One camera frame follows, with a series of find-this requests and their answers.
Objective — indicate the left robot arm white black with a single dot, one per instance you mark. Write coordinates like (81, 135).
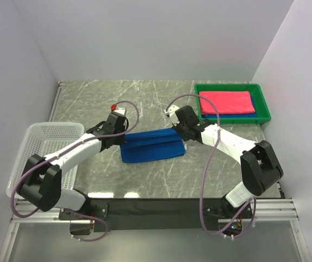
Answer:
(44, 177)

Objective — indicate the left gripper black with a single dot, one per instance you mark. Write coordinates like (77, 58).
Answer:
(120, 141)

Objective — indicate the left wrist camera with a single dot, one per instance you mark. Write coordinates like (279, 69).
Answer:
(117, 109)

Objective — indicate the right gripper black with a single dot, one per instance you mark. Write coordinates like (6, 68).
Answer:
(177, 127)

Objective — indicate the white perforated plastic basket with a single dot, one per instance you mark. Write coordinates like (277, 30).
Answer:
(42, 139)

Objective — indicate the aluminium rail frame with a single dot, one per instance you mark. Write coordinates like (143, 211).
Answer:
(267, 210)

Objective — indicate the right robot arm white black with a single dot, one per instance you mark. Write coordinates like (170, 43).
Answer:
(260, 168)

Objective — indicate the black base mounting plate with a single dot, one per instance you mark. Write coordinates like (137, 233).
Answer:
(154, 214)

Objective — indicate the green plastic tray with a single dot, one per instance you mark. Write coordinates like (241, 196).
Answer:
(236, 103)

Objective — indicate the pink towel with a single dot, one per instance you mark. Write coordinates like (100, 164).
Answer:
(227, 102)

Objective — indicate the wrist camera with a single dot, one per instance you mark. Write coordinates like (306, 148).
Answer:
(117, 109)
(170, 110)

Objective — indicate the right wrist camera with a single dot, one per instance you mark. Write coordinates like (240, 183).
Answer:
(170, 110)

